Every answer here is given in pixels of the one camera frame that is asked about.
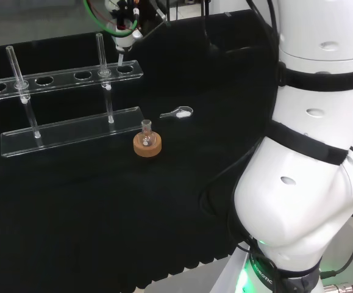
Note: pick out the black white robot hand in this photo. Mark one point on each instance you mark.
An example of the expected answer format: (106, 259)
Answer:
(145, 15)

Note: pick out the clear weighing funnel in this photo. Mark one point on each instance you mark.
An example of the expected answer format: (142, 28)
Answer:
(180, 113)

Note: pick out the clear acrylic funnel stand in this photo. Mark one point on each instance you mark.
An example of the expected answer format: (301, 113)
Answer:
(72, 131)

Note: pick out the small round-bottom glass flask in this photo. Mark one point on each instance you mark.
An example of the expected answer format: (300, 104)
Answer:
(147, 138)

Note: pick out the black bench cloth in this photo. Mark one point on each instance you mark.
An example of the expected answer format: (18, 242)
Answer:
(72, 213)

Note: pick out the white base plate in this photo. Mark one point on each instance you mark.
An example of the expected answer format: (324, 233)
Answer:
(191, 280)

